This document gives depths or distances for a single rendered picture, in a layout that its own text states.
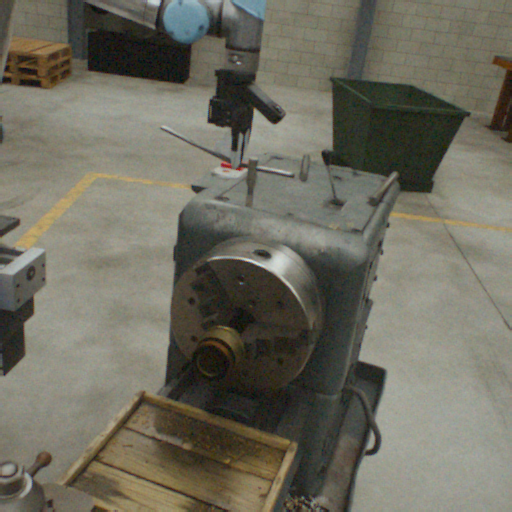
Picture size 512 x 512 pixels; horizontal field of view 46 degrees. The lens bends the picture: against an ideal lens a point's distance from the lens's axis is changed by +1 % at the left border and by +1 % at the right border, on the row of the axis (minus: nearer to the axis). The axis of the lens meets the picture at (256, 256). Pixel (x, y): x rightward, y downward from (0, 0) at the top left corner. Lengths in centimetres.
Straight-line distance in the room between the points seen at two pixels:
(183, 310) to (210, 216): 23
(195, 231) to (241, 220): 11
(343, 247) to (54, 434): 165
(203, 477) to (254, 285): 37
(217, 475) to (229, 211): 56
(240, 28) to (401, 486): 188
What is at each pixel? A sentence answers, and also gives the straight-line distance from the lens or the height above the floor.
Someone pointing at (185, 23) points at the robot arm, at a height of 164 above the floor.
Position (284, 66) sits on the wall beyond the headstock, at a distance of 1107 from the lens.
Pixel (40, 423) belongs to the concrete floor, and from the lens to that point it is 266.
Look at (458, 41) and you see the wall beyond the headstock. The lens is 1141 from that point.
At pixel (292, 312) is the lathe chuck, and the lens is 118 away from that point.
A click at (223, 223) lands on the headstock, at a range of 135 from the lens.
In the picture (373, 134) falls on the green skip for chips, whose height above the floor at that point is 57.
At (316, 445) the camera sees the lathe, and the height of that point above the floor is 72.
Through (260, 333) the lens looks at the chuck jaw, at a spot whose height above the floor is 111.
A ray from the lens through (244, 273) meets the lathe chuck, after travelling 118.
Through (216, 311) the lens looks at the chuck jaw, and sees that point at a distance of 117.
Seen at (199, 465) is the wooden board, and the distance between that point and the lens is 122.
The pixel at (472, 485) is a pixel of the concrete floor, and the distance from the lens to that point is 272.
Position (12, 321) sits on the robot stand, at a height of 97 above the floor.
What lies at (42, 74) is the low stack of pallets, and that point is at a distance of 867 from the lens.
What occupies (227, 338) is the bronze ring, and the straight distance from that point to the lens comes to 113.
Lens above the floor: 174
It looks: 25 degrees down
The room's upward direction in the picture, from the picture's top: 8 degrees clockwise
